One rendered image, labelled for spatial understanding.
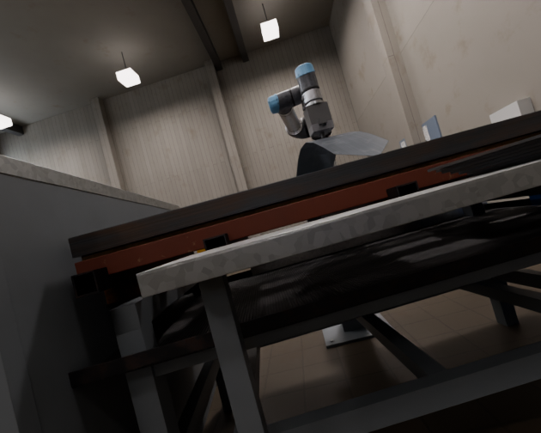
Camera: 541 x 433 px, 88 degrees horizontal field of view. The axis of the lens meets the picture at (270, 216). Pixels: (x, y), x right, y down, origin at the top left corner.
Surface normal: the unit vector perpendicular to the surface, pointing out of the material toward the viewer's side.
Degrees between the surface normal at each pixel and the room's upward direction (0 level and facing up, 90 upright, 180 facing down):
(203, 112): 90
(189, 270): 90
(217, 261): 90
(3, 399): 90
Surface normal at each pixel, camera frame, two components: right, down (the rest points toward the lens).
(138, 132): -0.08, -0.02
